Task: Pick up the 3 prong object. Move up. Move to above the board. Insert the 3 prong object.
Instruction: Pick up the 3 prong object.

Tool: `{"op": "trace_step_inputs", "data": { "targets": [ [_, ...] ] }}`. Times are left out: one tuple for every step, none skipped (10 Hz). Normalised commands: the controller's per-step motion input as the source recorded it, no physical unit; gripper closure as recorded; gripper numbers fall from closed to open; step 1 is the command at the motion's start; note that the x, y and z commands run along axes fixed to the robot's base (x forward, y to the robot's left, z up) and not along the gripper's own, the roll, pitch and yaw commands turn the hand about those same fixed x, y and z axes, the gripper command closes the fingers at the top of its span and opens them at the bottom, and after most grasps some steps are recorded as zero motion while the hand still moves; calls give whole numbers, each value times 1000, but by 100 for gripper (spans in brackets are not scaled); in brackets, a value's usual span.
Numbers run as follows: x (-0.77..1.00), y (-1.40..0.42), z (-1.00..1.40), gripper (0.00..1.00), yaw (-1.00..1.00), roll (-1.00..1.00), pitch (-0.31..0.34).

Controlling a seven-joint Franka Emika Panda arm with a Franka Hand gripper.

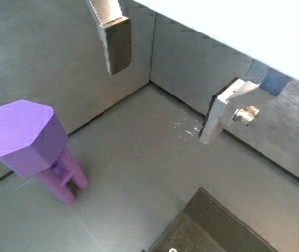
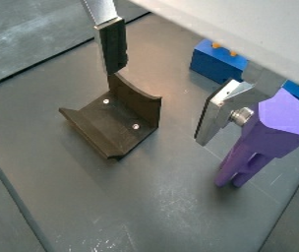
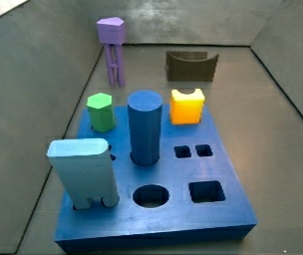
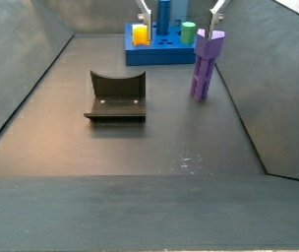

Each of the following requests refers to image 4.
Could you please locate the yellow arch block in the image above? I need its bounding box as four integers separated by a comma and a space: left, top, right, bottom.
131, 24, 150, 46

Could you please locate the black curved stand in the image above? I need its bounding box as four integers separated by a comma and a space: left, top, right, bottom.
84, 72, 147, 121

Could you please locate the dark blue cylinder peg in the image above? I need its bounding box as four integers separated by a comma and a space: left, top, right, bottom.
157, 0, 171, 35

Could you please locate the light blue rectangular peg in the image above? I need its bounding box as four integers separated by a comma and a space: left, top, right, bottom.
171, 0, 189, 27

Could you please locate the purple three prong peg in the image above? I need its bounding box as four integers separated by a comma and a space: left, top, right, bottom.
190, 29, 226, 101

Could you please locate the green cylinder peg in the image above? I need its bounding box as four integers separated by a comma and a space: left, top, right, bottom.
181, 22, 197, 44

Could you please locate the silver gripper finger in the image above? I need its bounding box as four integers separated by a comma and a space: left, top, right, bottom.
135, 0, 153, 41
206, 0, 231, 40

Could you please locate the blue peg board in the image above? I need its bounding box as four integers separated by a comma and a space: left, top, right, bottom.
124, 23, 195, 66

